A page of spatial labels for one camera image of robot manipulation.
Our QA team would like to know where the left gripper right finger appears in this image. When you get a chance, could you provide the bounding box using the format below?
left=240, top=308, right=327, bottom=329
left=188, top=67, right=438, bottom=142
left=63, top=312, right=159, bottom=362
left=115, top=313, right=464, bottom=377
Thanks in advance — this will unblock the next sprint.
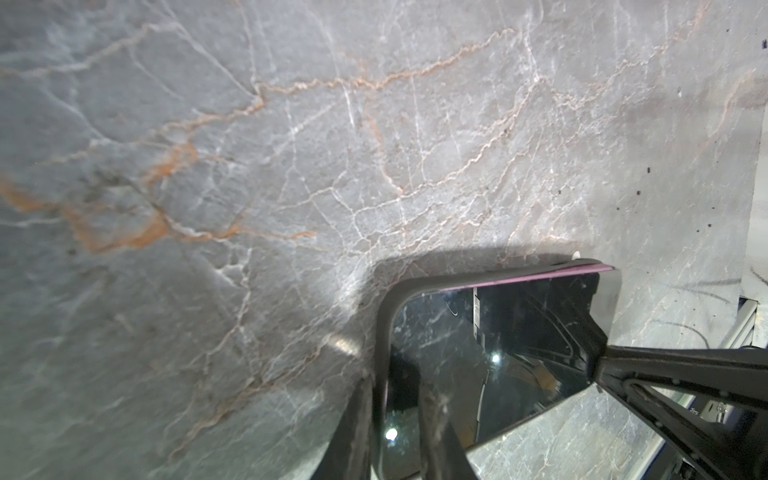
left=418, top=383, right=478, bottom=480

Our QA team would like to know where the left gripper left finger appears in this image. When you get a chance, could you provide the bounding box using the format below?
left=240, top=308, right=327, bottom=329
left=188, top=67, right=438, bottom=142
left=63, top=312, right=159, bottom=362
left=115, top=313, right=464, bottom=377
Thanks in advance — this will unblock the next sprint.
left=311, top=376, right=373, bottom=480

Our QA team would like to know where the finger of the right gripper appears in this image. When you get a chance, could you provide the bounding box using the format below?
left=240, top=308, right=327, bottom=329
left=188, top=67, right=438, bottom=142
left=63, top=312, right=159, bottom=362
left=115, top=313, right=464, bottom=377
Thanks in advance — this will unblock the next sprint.
left=594, top=347, right=767, bottom=479

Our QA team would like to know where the black phone case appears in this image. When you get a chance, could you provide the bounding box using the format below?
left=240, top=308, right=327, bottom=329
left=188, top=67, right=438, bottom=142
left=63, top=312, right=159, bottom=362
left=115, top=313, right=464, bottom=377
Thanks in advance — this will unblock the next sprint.
left=371, top=257, right=604, bottom=480

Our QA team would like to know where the black smartphone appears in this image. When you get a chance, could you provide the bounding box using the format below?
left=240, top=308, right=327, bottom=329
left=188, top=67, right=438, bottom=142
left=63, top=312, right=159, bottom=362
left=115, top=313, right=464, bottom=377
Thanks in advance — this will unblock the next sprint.
left=379, top=262, right=624, bottom=480

